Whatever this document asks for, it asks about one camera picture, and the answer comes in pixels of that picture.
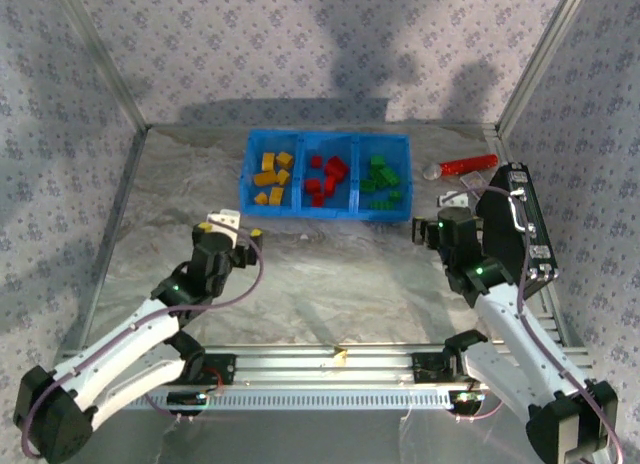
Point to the green lego brick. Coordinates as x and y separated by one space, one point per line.
377 160
387 175
381 204
395 195
368 185

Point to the yellow lego brick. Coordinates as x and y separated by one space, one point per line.
260 198
284 159
268 160
276 195
265 178
283 176

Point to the red lego brick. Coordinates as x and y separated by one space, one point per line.
316 161
313 185
336 168
318 199
330 184

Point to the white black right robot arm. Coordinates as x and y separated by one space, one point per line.
520 334

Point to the small clear plastic packet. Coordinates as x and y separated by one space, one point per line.
472 180

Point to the red toy microphone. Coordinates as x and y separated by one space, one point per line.
470 162

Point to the blue three-compartment bin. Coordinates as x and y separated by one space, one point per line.
327 179

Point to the small circuit board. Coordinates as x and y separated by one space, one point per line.
465 397
186 398

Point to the yellow tape piece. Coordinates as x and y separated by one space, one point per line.
339 356

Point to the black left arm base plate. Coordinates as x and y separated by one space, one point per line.
225 369

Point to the aluminium mounting rail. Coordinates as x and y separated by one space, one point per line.
300 369

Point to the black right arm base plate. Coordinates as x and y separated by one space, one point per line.
425 369

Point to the aluminium frame post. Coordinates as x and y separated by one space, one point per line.
100 59
540 59

